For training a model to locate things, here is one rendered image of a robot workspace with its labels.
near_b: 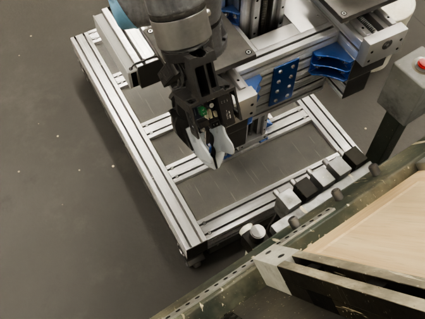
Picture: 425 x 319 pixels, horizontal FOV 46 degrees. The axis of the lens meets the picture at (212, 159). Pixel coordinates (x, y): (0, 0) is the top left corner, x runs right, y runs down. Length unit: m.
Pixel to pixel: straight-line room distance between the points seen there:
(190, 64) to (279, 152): 1.53
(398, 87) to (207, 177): 0.87
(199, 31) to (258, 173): 1.46
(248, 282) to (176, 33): 0.67
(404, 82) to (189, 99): 0.96
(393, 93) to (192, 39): 1.03
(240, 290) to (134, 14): 0.66
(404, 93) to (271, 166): 0.74
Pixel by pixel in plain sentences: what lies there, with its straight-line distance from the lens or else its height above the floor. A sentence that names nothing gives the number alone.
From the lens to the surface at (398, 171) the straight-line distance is 1.34.
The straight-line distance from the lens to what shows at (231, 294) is 1.14.
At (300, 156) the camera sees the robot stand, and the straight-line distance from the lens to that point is 2.14.
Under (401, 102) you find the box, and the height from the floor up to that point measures 0.83.
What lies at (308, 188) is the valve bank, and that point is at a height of 0.77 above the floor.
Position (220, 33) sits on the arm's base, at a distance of 1.29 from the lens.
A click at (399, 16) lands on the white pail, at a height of 0.36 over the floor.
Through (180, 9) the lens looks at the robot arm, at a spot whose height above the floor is 1.57.
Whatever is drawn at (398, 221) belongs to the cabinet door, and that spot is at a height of 1.03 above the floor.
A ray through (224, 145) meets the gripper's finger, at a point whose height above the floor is 1.36.
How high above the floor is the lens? 1.98
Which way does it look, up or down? 58 degrees down
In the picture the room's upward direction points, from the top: straight up
